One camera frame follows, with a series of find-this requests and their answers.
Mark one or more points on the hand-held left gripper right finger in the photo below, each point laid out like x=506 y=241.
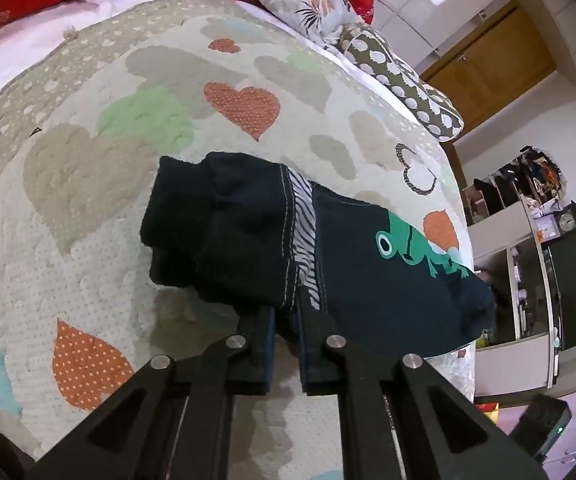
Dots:
x=307 y=360

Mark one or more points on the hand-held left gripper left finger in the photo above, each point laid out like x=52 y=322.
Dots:
x=267 y=355

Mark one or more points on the dark pants with striped band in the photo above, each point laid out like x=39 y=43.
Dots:
x=368 y=285

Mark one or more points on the yellow and red box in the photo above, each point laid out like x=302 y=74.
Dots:
x=488 y=412

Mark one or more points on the white shelf unit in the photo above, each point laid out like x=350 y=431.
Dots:
x=503 y=230

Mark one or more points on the dark mantel clock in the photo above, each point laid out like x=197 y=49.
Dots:
x=570 y=219

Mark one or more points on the heart patterned quilt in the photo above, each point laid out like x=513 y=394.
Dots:
x=117 y=200

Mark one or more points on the olive spotted bolster pillow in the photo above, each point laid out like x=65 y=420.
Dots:
x=408 y=80

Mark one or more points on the wooden door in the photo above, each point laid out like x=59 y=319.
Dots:
x=493 y=65

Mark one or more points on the glossy white wardrobe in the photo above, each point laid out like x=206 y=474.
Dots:
x=443 y=5

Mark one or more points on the white bed sheet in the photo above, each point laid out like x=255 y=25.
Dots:
x=27 y=40

